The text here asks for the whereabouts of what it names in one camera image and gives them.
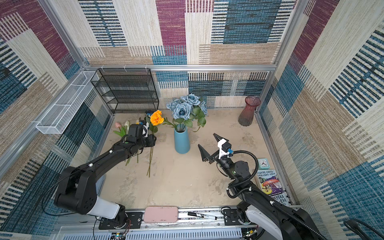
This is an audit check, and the orange marigold flower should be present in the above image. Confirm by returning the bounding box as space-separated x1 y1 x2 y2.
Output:
146 110 164 178

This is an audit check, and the light blue ceramic vase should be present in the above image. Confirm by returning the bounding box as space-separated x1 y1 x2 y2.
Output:
174 124 191 154

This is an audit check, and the blue rose bouquet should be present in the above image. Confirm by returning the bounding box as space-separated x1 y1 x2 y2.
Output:
163 94 208 133

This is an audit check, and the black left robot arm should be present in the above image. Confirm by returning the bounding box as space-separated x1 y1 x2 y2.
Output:
54 125 157 229

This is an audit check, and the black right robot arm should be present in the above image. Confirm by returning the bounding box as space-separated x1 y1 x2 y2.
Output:
198 134 325 240

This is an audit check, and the dark red glass vase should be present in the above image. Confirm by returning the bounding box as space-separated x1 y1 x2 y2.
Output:
238 96 261 127

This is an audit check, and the tulip bunch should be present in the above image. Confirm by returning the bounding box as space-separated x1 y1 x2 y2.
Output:
113 121 146 165

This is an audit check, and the small teal clock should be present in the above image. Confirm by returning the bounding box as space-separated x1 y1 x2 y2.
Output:
258 158 271 170

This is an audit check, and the black mesh shelf rack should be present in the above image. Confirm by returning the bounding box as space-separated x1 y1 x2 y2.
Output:
91 68 160 114

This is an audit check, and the black marker pen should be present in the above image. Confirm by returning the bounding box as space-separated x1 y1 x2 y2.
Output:
188 212 217 220

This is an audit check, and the colourful book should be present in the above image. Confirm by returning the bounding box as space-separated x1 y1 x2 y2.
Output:
257 170 291 207

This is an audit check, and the pink case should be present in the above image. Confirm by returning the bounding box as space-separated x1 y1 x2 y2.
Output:
143 206 179 223

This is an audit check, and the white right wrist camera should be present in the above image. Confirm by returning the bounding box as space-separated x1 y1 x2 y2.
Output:
218 139 234 159

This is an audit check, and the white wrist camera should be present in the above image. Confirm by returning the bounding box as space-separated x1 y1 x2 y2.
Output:
218 139 234 159
142 124 149 138

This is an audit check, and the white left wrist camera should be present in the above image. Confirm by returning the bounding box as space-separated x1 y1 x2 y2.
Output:
142 124 149 138

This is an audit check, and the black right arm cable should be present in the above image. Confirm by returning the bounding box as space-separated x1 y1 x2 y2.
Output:
215 149 331 240

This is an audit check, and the white wire mesh basket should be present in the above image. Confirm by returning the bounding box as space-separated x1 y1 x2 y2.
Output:
36 71 95 135

